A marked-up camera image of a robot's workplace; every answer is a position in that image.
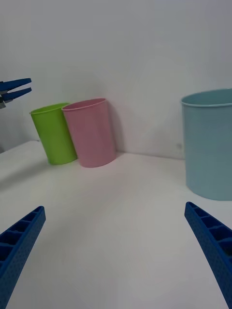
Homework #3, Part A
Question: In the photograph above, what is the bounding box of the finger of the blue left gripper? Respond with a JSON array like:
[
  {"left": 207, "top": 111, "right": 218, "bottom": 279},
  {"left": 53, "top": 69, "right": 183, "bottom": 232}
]
[
  {"left": 0, "top": 77, "right": 32, "bottom": 91},
  {"left": 0, "top": 87, "right": 32, "bottom": 102}
]

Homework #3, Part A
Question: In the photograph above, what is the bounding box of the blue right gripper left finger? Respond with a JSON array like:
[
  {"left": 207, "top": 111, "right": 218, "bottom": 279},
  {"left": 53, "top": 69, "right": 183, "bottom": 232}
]
[{"left": 0, "top": 205, "right": 47, "bottom": 309}]

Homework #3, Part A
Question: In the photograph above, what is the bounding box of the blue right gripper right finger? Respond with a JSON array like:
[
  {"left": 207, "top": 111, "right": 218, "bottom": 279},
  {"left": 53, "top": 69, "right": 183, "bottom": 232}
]
[{"left": 184, "top": 201, "right": 232, "bottom": 309}]

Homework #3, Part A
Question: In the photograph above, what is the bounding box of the yellow-green plastic bin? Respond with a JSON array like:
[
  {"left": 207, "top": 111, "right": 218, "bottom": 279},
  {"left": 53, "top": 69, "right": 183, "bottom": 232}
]
[{"left": 30, "top": 102, "right": 78, "bottom": 166}]

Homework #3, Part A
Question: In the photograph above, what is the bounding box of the pink plastic bin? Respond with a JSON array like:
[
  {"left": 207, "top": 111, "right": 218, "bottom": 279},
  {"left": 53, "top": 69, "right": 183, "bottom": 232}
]
[{"left": 61, "top": 97, "right": 117, "bottom": 169}]

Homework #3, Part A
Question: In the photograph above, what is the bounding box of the pale blue plastic bin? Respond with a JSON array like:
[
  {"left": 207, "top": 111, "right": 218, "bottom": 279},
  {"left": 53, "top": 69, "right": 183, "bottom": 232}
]
[{"left": 180, "top": 88, "right": 232, "bottom": 201}]

